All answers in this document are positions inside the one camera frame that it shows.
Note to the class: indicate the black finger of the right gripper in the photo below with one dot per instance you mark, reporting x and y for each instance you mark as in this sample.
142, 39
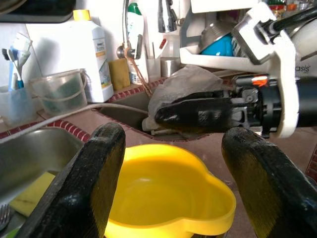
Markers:
193, 116
198, 96

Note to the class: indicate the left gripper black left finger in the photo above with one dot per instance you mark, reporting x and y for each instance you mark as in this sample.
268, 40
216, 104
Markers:
74, 198

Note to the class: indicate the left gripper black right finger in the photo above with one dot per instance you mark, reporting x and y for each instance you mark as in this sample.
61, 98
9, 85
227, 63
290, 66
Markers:
272, 193

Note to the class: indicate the steel fork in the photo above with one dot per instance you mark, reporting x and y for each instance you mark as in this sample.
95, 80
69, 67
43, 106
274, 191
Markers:
5, 214

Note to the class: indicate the yellow plastic bowl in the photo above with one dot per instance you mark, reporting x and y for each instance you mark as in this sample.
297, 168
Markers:
173, 198

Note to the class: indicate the chrome kitchen faucet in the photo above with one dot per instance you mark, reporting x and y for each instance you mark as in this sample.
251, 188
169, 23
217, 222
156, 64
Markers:
167, 17

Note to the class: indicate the clear plastic bag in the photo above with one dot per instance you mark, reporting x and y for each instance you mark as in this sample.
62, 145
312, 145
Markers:
188, 79

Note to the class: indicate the white dish rack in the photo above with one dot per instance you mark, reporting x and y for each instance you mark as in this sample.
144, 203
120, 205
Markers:
210, 60

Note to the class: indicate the small steel cup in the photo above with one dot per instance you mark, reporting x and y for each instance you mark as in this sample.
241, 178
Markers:
170, 67

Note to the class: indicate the yellow green scouring sponge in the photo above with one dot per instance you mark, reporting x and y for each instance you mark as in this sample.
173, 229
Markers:
32, 196

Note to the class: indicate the white utensil cup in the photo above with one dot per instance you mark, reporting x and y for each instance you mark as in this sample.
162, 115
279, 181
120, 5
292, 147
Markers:
153, 70

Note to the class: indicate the clear spray bottle red trigger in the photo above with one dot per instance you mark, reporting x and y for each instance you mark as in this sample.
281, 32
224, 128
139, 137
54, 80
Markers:
173, 47

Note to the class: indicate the blue bowl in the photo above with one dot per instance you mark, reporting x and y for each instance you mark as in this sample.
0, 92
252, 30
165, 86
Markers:
220, 45

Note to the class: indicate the stainless steel sink basin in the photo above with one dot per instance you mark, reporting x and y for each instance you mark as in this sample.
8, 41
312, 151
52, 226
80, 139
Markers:
29, 153
123, 116

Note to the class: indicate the white jug appliance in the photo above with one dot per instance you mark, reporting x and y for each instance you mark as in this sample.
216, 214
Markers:
308, 54

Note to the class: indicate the brown rubber band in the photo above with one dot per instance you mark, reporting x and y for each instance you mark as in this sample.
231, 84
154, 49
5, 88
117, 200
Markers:
138, 72

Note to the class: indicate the upturned steel bowl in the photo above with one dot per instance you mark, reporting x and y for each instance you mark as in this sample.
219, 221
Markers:
213, 29

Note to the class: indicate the thick yellow sponge block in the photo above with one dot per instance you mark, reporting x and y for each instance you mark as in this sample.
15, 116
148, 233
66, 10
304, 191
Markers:
120, 74

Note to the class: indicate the white bottle green cap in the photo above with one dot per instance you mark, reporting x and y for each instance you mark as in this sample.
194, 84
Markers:
135, 24

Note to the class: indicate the clear plastic bucket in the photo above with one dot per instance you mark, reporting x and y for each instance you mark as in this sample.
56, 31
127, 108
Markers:
59, 94

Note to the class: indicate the clear toothbrush cup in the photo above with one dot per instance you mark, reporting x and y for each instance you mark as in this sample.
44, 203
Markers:
17, 106

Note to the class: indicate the white dish soap bottle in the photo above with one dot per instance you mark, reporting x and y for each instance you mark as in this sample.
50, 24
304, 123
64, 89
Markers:
84, 62

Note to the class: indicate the black hanging pan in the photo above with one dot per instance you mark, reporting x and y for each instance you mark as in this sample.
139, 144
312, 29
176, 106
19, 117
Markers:
44, 13

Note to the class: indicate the steel hanging pan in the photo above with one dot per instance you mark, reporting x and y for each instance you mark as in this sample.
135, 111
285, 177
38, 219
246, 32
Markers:
7, 3

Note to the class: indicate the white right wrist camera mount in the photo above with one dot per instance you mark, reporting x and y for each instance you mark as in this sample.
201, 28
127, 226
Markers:
284, 62

